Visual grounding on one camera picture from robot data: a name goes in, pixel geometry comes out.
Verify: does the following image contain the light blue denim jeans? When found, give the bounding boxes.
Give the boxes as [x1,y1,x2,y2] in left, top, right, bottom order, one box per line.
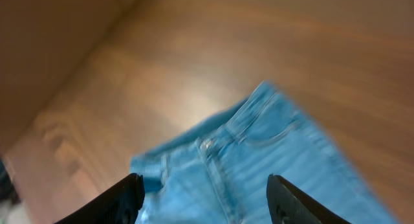
[131,82,395,223]

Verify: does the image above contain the black garment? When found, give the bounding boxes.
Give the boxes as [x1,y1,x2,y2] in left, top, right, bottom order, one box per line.
[0,161,21,205]

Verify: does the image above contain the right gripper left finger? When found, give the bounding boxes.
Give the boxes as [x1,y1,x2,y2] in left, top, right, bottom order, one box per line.
[56,173,145,224]

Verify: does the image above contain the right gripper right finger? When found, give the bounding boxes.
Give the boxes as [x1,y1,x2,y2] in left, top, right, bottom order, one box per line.
[267,174,350,224]

